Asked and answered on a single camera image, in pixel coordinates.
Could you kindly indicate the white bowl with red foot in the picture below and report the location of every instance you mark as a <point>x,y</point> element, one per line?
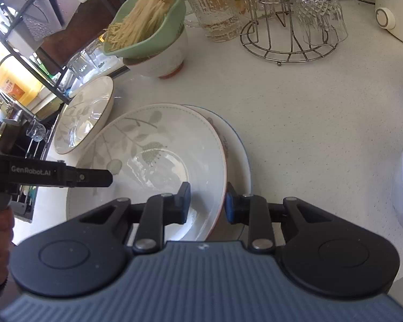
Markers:
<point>168,57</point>

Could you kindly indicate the diamond-cut drinking glass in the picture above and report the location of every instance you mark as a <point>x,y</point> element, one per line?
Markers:
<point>322,16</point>

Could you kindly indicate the ribbed glass pitcher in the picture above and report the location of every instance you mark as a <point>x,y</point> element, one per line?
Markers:
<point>218,10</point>

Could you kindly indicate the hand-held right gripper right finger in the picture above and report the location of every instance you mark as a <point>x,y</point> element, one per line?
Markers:
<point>229,208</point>

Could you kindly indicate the clear glass tumbler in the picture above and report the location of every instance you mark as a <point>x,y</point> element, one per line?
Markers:
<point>84,63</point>

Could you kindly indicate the large leaf-pattern white bowl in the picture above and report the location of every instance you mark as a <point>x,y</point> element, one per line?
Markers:
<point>144,147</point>

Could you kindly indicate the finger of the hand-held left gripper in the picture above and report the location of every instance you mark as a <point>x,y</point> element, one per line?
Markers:
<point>94,177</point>

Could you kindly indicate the green ceramic bowl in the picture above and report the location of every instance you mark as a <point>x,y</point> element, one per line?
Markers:
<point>168,23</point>

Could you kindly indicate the small leaf-pattern white bowl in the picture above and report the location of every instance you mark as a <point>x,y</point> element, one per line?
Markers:
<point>84,117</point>

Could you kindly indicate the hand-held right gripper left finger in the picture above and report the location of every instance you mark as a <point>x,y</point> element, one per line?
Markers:
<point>186,203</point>

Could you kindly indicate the person's left hand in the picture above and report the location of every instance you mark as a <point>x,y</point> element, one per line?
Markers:
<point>1,248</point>

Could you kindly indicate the blue-rimmed white plate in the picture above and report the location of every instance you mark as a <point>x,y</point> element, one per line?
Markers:
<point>235,161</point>

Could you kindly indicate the black metal dish rack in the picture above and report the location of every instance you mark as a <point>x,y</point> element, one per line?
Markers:
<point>37,13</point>

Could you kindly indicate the pale yellow noodles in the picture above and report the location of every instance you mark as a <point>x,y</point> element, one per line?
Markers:
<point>144,16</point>

